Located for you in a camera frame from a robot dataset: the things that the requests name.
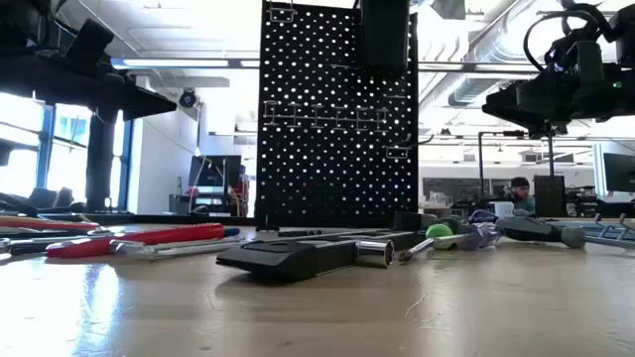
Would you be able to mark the black computer monitor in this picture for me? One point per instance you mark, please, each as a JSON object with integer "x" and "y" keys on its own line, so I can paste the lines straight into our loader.
{"x": 215, "y": 171}
{"x": 620, "y": 172}

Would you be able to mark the black tool case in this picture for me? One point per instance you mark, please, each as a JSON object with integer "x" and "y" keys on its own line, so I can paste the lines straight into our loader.
{"x": 278, "y": 260}

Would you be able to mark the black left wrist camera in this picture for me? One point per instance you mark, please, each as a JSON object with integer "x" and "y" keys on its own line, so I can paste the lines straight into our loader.
{"x": 89, "y": 47}

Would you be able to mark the silver double prong peg hook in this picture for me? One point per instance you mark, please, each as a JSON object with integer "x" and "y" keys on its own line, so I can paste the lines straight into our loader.
{"x": 601, "y": 230}

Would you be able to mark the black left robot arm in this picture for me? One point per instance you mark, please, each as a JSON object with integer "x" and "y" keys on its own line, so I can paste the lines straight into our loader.
{"x": 25, "y": 25}

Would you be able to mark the fluorescent light fixture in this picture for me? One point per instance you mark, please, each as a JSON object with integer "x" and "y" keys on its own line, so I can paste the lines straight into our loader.
{"x": 471, "y": 68}
{"x": 173, "y": 63}

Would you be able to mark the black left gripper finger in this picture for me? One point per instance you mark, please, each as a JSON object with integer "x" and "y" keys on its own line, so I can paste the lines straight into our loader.
{"x": 139, "y": 104}

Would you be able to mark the person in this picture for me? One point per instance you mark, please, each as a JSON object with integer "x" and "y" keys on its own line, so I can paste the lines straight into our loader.
{"x": 521, "y": 196}

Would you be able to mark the black mesh computer case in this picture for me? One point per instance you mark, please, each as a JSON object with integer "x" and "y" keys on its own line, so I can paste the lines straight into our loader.
{"x": 549, "y": 196}

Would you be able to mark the round black ceiling camera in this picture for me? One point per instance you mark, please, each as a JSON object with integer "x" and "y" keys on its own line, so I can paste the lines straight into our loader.
{"x": 187, "y": 99}

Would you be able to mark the black aluminium frame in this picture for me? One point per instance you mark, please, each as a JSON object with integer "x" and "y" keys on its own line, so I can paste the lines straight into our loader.
{"x": 173, "y": 219}

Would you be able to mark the blue metal beam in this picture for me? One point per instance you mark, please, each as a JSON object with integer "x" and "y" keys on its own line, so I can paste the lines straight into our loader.
{"x": 620, "y": 234}

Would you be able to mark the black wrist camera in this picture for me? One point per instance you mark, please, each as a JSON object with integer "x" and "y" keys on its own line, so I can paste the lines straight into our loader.
{"x": 589, "y": 62}
{"x": 89, "y": 47}

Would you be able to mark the white box device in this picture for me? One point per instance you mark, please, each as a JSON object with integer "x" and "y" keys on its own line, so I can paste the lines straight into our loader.
{"x": 502, "y": 209}

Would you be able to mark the black padded column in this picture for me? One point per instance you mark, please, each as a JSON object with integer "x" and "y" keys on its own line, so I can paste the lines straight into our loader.
{"x": 101, "y": 163}

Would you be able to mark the large chrome socket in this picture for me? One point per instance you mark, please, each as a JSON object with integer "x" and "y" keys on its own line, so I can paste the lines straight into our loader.
{"x": 374, "y": 254}

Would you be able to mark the green black Craftsman screwdriver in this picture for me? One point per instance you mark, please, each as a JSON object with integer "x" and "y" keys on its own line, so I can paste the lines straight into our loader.
{"x": 439, "y": 232}

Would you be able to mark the black pegboard bin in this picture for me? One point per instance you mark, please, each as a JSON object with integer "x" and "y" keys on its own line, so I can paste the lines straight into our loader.
{"x": 384, "y": 39}

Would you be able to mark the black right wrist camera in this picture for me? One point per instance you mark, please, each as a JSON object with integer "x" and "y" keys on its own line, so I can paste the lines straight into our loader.
{"x": 589, "y": 62}

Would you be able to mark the black camera on pole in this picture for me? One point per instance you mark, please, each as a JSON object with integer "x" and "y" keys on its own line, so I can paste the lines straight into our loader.
{"x": 550, "y": 154}

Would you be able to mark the black metal pegboard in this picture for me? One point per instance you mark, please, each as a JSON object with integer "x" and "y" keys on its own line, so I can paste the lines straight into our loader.
{"x": 337, "y": 188}

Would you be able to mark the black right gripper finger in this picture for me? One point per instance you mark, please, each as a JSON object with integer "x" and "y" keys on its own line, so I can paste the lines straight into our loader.
{"x": 516, "y": 106}

